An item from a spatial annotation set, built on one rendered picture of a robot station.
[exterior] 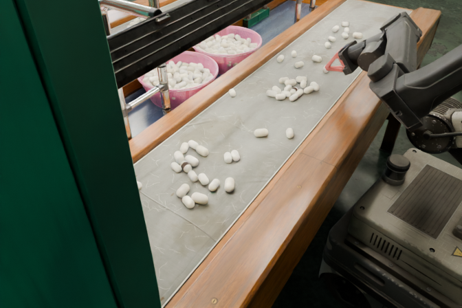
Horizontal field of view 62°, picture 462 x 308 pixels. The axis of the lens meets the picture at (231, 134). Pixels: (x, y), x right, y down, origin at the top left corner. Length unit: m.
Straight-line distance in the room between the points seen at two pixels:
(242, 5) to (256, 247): 0.52
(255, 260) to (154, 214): 0.24
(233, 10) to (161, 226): 0.48
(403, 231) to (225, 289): 0.68
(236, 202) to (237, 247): 0.14
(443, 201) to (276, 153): 0.61
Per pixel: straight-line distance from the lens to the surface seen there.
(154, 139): 0.99
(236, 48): 1.48
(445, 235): 1.28
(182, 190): 0.85
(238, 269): 0.72
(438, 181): 1.44
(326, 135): 1.01
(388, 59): 0.74
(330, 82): 1.29
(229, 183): 0.86
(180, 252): 0.77
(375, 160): 2.20
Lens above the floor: 1.37
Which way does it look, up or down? 38 degrees down
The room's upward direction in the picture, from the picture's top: straight up
